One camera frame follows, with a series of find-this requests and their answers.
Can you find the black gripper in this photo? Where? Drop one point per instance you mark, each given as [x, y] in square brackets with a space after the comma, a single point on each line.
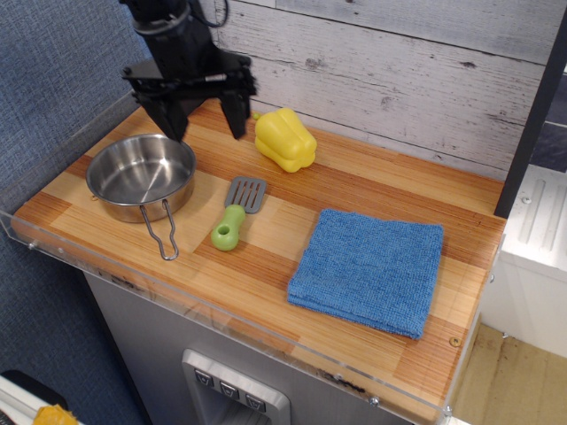
[185, 63]

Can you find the steel pan with wire handle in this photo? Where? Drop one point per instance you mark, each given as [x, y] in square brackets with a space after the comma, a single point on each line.
[145, 179]

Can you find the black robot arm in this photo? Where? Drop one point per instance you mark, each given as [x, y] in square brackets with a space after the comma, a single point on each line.
[147, 11]

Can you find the blue folded cloth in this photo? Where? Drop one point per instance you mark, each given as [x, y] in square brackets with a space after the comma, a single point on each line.
[378, 273]

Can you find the yellow toy bell pepper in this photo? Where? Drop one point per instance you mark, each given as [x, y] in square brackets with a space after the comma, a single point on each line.
[281, 136]

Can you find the grey toy fridge cabinet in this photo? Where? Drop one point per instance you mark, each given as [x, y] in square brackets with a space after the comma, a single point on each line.
[152, 338]

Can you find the silver dispenser button panel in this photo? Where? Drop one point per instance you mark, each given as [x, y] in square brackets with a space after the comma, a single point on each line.
[222, 395]

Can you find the yellow object at corner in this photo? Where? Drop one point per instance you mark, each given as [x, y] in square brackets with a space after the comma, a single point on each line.
[54, 415]

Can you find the white toy sink unit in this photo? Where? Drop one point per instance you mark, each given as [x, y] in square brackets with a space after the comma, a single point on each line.
[526, 294]

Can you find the green handled grey toy spatula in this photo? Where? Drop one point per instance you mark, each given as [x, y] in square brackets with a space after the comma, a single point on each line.
[245, 196]

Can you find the black vertical post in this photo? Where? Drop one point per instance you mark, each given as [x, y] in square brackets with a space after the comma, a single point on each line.
[539, 111]

